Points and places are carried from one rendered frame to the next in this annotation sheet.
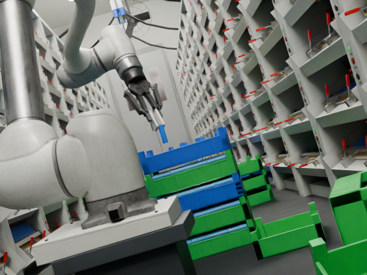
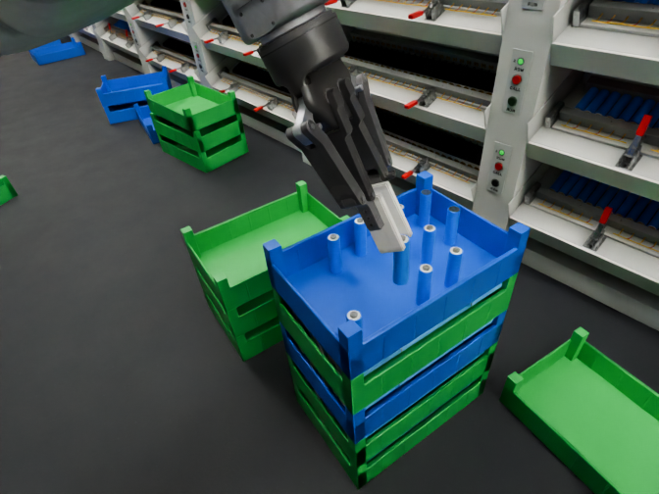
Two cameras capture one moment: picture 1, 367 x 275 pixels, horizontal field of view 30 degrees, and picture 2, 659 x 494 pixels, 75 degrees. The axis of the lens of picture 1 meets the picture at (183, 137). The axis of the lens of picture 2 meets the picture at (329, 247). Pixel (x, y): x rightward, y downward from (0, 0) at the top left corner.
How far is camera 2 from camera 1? 2.15 m
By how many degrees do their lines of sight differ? 53
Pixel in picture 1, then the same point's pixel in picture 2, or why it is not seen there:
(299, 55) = (562, 16)
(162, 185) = (381, 383)
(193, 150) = (464, 293)
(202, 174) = (458, 333)
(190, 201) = (421, 386)
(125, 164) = not seen: outside the picture
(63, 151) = not seen: outside the picture
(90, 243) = not seen: outside the picture
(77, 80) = (34, 29)
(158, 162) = (388, 343)
